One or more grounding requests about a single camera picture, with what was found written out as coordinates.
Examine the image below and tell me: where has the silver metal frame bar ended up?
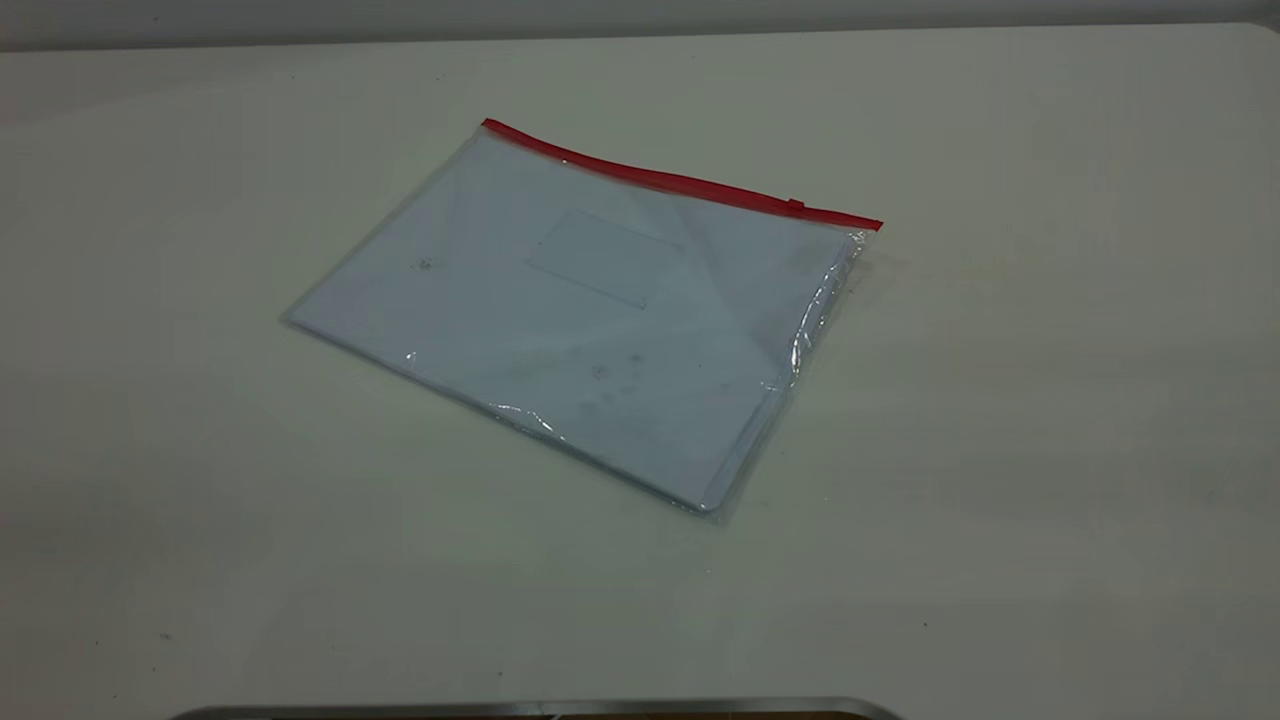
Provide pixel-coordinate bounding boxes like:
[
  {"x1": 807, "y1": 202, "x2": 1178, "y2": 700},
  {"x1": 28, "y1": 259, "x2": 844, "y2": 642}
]
[{"x1": 170, "y1": 697, "x2": 903, "y2": 720}]

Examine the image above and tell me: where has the transparent zip bag red zipper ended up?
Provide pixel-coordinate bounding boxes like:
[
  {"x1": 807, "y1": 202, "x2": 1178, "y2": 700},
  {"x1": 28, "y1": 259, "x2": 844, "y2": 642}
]
[{"x1": 283, "y1": 118, "x2": 884, "y2": 523}]

